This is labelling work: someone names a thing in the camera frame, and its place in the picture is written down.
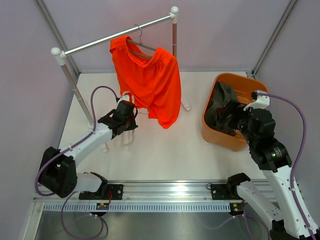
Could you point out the aluminium mounting rail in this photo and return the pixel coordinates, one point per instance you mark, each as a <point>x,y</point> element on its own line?
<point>168,191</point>

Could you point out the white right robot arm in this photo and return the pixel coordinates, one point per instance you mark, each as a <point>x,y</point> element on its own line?
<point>290,220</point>

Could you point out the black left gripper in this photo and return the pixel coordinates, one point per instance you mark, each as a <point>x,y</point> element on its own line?
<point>133,126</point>

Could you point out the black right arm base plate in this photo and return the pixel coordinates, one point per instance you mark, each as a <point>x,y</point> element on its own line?
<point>221,192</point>

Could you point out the orange plastic basket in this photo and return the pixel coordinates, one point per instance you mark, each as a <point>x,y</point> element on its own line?
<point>243,87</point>

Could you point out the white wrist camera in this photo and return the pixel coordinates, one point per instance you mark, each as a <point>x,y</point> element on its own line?
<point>126,96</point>
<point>260,101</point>

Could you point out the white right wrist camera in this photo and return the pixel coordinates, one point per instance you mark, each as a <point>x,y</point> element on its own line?
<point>260,101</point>

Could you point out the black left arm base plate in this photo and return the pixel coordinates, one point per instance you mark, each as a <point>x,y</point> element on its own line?
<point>109,191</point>

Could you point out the orange shorts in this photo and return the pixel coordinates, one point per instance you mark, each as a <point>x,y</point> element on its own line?
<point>155,83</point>

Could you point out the dark green shorts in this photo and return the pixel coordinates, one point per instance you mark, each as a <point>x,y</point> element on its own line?
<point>223,94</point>

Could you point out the grey metal hanger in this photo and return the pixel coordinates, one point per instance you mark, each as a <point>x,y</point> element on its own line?
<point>140,44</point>

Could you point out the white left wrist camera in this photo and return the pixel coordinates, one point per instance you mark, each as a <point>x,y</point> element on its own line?
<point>126,96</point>

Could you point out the white slotted cable duct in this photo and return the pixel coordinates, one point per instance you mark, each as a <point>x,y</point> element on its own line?
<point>139,207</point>

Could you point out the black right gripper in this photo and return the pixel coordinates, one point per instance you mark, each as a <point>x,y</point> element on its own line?
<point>240,111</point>

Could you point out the white plastic hanger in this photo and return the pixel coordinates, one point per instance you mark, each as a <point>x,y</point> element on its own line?
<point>127,138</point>

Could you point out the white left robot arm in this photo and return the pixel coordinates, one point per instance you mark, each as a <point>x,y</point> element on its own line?
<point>58,168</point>

